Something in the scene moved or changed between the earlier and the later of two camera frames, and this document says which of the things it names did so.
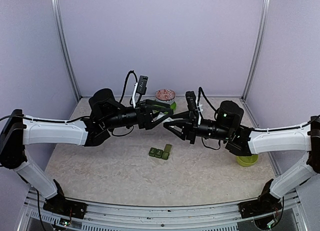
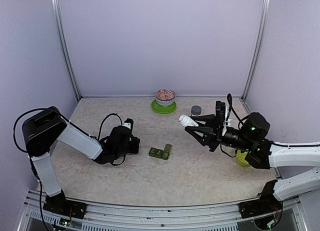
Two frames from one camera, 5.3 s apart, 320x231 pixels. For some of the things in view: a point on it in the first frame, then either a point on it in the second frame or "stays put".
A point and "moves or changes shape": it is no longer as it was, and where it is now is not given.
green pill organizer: [159, 153] stays put
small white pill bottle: [169, 119] moves or changes shape
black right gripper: [190, 132] to [212, 138]
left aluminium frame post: [57, 21] stays put
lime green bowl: [247, 161] stays put
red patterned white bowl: [165, 95] stays put
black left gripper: [145, 119] to [136, 141]
